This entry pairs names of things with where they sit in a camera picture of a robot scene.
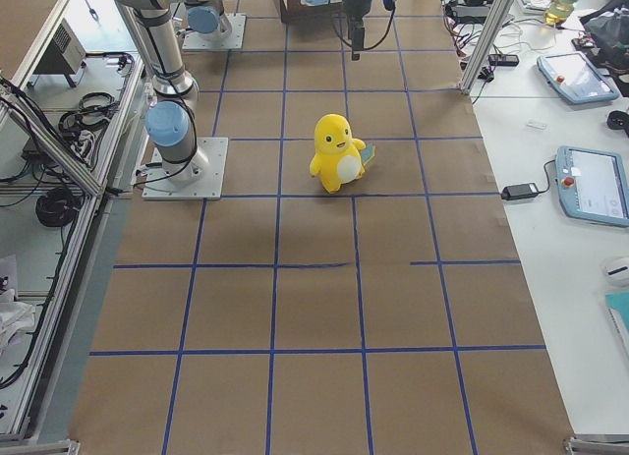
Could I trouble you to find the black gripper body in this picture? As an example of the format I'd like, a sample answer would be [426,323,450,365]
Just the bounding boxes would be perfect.
[347,15,365,52]

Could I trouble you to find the dark wooden drawer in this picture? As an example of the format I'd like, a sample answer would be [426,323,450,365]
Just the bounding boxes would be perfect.
[272,0,342,24]

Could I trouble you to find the yellow plush toy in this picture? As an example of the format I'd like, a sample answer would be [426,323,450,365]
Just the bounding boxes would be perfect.
[309,114,375,194]

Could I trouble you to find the black power adapter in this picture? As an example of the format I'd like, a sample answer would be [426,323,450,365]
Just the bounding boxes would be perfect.
[500,182,541,201]

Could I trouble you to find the blue teach pendant far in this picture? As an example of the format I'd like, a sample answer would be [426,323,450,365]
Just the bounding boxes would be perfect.
[537,52,620,104]

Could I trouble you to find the blue teach pendant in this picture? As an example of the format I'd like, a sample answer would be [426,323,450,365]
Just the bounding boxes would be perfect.
[555,145,628,228]
[537,52,620,104]

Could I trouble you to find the blue teach pendant near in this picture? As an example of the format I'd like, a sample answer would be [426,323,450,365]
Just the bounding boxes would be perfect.
[555,145,628,228]

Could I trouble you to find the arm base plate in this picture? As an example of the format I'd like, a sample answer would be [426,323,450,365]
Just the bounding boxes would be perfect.
[142,137,229,200]
[183,9,246,52]

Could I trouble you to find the aluminium side frame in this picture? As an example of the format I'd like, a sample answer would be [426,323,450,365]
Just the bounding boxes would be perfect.
[1,0,143,446]

